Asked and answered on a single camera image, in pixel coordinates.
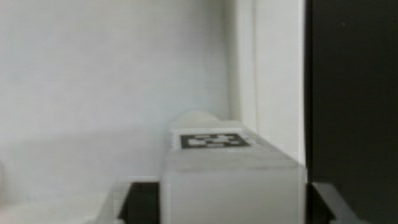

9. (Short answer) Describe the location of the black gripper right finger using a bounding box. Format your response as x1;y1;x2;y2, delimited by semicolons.
306;182;360;224

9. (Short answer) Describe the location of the white table leg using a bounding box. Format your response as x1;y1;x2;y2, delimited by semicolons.
161;111;308;224

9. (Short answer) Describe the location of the white square tabletop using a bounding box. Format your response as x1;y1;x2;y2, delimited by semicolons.
0;0;310;224

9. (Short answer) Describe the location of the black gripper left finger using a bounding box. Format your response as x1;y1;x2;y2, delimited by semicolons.
98;181;161;224

